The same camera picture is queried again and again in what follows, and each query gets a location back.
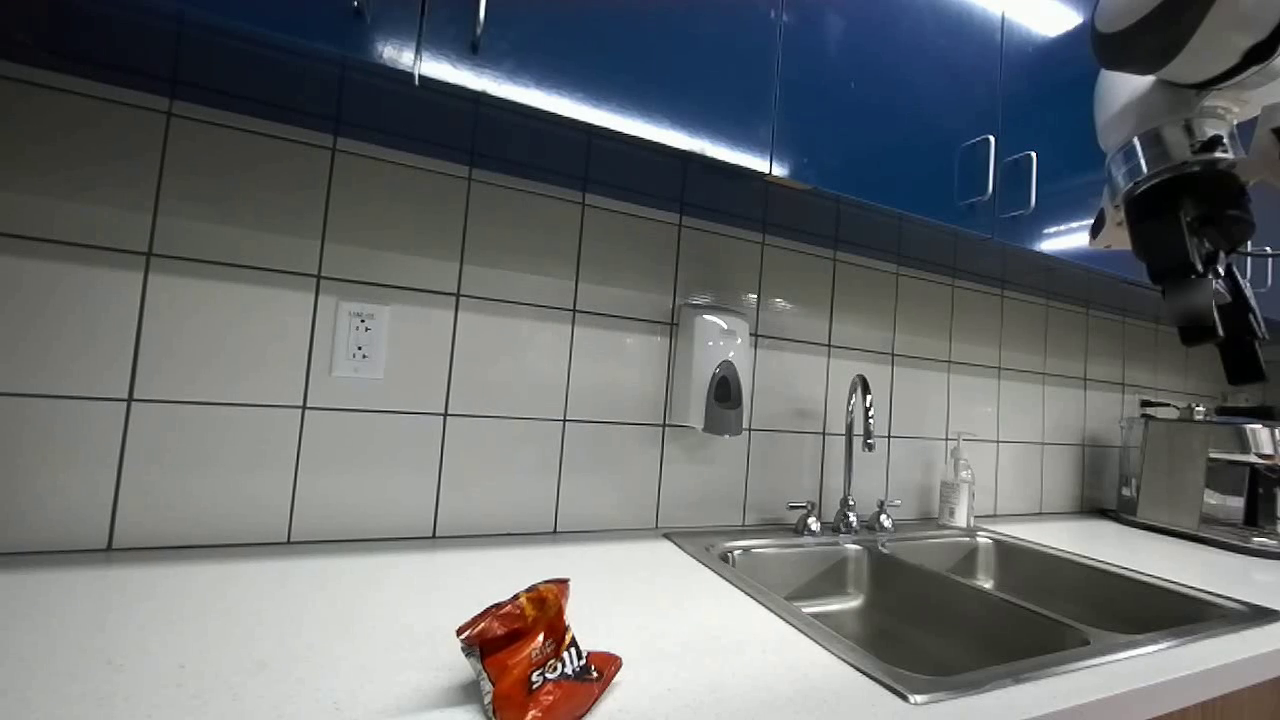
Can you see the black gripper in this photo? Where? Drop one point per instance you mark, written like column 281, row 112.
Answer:
column 1193, row 233

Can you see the red Doritos chip packet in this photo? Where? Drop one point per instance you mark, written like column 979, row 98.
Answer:
column 513, row 653

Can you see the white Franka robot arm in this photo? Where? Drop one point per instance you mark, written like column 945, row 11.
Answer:
column 1172, row 43

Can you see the stainless steel double sink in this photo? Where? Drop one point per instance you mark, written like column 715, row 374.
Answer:
column 935, row 627

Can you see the stainless steel coffee machine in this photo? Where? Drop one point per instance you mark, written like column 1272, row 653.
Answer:
column 1172, row 473

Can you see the clear soap pump bottle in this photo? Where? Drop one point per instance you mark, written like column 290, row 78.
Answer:
column 958, row 497

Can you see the chrome gooseneck faucet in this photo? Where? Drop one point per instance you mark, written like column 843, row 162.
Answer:
column 848, row 464

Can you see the white electrical outlet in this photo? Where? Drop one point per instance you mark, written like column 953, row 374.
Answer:
column 362, row 341

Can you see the blue wall cabinet row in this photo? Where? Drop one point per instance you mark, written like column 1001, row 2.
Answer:
column 826, row 92

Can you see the white wall soap dispenser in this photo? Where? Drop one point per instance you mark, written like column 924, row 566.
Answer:
column 693, row 364

